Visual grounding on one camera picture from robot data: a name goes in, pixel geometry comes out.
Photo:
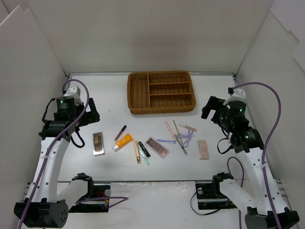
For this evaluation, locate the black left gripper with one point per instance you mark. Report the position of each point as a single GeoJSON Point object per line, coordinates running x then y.
{"type": "Point", "coordinates": [88, 114]}

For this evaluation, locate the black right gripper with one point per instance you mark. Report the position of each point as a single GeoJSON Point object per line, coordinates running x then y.
{"type": "Point", "coordinates": [213, 109]}

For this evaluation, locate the brown eyeshadow palette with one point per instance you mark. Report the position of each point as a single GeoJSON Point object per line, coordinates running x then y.
{"type": "Point", "coordinates": [98, 145]}

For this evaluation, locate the red lip gloss tube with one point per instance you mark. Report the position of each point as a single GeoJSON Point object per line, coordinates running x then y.
{"type": "Point", "coordinates": [120, 133]}

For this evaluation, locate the orange sunscreen tube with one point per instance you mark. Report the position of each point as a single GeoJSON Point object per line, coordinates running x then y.
{"type": "Point", "coordinates": [122, 142]}

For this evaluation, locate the pink rectangular compact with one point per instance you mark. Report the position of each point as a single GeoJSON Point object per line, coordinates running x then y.
{"type": "Point", "coordinates": [203, 149]}

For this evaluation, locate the beige concealer tube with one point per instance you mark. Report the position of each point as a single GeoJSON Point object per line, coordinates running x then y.
{"type": "Point", "coordinates": [137, 151]}

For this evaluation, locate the pink makeup pen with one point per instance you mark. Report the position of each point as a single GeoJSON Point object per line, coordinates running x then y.
{"type": "Point", "coordinates": [170, 130]}

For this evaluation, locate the black makeup tube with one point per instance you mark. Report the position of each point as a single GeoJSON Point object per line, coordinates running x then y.
{"type": "Point", "coordinates": [144, 150]}

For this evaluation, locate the clear mauve eyeshadow palette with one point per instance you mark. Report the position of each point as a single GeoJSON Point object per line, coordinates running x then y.
{"type": "Point", "coordinates": [157, 147]}

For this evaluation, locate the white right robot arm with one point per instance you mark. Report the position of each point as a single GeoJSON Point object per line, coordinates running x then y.
{"type": "Point", "coordinates": [266, 209]}

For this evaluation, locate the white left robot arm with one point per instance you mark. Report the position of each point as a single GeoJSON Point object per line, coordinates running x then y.
{"type": "Point", "coordinates": [44, 206]}

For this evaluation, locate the pink white makeup pencil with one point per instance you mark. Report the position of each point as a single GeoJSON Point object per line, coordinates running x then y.
{"type": "Point", "coordinates": [188, 127]}

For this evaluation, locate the gold makeup pencil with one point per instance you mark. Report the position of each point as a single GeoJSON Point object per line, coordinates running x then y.
{"type": "Point", "coordinates": [177, 130]}

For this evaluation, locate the grey makeup pencil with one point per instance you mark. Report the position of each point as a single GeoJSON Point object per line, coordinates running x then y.
{"type": "Point", "coordinates": [180, 144]}

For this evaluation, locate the purple small scissors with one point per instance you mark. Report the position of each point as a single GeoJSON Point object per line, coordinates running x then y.
{"type": "Point", "coordinates": [185, 138]}

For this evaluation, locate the brown wicker divided tray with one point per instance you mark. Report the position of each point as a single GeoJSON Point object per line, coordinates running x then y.
{"type": "Point", "coordinates": [160, 92]}

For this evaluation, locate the purple eyebrow razor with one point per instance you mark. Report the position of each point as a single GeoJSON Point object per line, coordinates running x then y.
{"type": "Point", "coordinates": [166, 141]}

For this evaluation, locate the mint green eyebrow razor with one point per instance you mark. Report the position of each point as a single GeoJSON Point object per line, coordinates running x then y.
{"type": "Point", "coordinates": [144, 155]}

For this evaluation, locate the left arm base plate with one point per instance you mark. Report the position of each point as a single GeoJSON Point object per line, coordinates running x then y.
{"type": "Point", "coordinates": [101, 192]}

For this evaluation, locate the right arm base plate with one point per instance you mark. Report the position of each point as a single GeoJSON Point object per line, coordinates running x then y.
{"type": "Point", "coordinates": [207, 199]}

